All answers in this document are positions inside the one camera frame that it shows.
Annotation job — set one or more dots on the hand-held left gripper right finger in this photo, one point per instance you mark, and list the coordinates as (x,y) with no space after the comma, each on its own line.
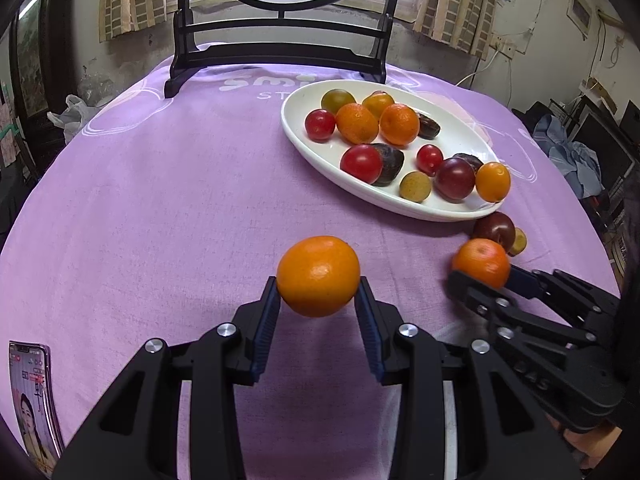
(370,335)

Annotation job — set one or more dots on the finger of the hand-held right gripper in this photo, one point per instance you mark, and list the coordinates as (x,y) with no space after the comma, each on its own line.
(525,282)
(480,300)

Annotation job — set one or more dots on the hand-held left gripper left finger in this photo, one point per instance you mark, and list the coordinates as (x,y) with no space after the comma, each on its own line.
(265,335)

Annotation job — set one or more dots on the smooth orange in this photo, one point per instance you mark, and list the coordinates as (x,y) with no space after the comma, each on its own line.
(318,276)

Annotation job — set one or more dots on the orange tomato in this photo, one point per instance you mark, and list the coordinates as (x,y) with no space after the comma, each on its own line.
(492,182)

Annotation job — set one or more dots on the white oval plate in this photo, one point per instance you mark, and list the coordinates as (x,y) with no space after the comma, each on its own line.
(320,156)

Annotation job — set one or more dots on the yellow-green tomato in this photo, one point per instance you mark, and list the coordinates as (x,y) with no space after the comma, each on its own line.
(338,100)

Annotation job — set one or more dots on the person's right hand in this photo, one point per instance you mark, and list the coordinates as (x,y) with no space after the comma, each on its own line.
(592,447)

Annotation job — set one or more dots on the dark purple tomato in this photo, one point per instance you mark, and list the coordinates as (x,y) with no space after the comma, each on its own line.
(495,227)

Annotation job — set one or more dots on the blue clothes pile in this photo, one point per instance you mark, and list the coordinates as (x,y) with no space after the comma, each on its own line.
(575,160)

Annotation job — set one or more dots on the large dark water chestnut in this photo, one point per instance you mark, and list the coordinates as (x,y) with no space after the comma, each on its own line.
(392,162)

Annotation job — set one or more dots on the purple tablecloth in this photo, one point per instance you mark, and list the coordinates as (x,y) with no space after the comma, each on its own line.
(150,210)

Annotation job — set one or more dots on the small dark water chestnut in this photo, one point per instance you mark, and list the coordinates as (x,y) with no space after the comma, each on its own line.
(429,126)

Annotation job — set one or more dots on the cardboard box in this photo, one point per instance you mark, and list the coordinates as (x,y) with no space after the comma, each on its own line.
(600,92)

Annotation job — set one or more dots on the yellow-orange tomato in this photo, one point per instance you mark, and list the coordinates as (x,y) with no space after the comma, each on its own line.
(377,105)

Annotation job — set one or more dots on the smartphone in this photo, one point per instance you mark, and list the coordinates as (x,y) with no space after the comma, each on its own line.
(35,410)

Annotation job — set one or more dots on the beige checked curtain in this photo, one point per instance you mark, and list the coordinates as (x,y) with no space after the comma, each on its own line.
(457,5)
(132,0)

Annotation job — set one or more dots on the black decorative screen stand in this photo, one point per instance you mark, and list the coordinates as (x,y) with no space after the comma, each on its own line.
(280,45)

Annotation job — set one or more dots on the white plastic bag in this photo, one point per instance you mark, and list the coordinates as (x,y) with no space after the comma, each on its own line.
(72,115)

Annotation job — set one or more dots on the dark wooden cabinet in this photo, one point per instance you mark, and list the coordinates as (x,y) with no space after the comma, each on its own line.
(45,80)

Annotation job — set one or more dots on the wall vent frame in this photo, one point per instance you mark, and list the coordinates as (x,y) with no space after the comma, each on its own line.
(581,12)

